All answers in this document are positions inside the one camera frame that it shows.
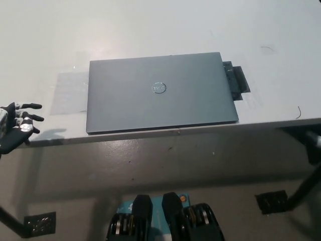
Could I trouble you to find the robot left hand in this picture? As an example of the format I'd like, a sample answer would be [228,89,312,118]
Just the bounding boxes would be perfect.
[0,101,45,155]

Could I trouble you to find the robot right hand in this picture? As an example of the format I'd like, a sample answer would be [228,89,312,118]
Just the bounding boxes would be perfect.
[304,131,321,154]

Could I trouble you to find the dark grey Dell laptop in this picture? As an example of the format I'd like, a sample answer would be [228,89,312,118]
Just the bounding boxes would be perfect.
[85,51,239,136]

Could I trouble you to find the teal robot body plate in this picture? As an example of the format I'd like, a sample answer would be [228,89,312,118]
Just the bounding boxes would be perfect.
[116,192,193,229]

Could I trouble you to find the black table underframe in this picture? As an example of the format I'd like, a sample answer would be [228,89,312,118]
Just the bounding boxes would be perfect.
[275,123,321,165]

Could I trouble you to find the black table leg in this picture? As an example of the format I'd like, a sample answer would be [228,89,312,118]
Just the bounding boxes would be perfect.
[285,162,321,212]
[0,204,29,238]

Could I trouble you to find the black floor tape patch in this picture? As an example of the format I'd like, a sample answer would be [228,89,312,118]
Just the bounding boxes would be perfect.
[254,190,289,215]
[23,211,57,235]

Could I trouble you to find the dark glossy patterned tape strip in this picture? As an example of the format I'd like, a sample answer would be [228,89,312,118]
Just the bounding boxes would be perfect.
[222,61,242,99]

